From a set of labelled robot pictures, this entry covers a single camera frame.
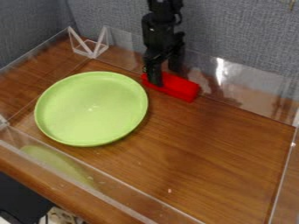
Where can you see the clear acrylic corner bracket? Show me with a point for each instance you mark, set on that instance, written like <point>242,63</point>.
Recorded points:
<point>85,47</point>

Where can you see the green round plate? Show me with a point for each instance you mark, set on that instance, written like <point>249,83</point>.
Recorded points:
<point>90,108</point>

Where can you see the white power strip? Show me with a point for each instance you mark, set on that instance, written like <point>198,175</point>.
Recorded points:
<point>60,216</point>

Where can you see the clear acrylic enclosure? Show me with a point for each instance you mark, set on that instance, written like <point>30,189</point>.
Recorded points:
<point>206,162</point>

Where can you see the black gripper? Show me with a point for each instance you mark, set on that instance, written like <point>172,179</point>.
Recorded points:
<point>164,46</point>

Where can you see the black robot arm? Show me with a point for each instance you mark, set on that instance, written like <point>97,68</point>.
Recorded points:
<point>165,7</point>

